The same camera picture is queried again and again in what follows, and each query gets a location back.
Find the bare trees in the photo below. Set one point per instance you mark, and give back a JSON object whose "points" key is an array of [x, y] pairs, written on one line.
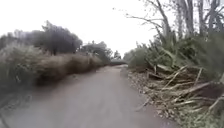
{"points": [[186, 16]]}

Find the dry leaf litter verge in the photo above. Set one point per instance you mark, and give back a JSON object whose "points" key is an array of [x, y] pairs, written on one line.
{"points": [[173, 93]]}

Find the grey asphalt path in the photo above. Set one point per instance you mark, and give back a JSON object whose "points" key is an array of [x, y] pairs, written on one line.
{"points": [[90, 100]]}

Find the row of trees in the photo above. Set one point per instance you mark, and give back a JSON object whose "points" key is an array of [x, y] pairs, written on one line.
{"points": [[60, 40]]}

